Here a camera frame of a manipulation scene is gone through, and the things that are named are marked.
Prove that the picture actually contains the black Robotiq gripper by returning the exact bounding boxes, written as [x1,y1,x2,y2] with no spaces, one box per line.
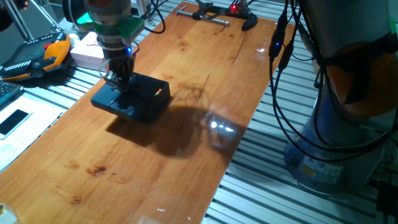
[103,46,138,93]

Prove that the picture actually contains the dark blue gift box base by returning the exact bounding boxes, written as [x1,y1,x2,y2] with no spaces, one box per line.
[132,72,172,124]

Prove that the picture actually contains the large white paper sheet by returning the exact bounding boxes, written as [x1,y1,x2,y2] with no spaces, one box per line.
[0,93,65,172]

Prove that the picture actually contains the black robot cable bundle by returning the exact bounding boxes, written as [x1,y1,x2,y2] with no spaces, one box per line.
[136,0,398,164]

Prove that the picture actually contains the green cloth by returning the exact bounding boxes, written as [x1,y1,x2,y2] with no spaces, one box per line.
[388,16,398,35]

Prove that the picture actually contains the black computer keyboard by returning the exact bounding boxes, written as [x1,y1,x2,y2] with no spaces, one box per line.
[0,79,24,108]

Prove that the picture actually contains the glossy wooden board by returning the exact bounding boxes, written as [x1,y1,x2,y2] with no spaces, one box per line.
[0,1,295,224]

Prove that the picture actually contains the grey metal rod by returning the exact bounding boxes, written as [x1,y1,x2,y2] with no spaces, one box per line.
[2,0,35,42]

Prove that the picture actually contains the small white bottle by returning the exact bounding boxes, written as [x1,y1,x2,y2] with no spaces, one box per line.
[67,32,81,48]

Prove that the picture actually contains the pale pink gift box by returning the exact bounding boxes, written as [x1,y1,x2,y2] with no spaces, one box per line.
[70,30,107,72]

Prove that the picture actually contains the white smartphone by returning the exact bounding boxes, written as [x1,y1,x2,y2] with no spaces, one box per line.
[0,108,33,141]

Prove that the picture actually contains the black filament spool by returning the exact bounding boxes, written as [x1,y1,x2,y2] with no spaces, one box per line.
[62,0,90,33]

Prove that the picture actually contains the black metal screw clamp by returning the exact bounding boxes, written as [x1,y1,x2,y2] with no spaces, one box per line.
[176,0,259,32]

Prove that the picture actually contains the blue gift box lid ribbon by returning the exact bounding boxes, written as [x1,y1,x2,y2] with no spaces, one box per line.
[90,80,158,124]

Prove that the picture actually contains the black orange teach pendant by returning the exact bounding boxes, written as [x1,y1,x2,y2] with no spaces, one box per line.
[0,32,73,83]

